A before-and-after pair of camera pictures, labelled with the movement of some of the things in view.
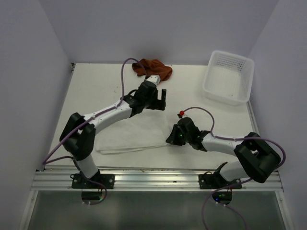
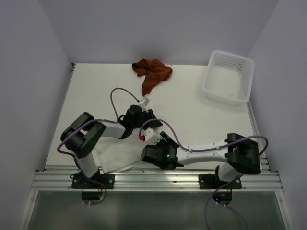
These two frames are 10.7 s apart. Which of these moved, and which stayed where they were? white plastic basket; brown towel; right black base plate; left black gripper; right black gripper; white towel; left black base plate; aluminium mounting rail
Moved: white towel; right black gripper; left black gripper
Stayed: white plastic basket; aluminium mounting rail; right black base plate; brown towel; left black base plate
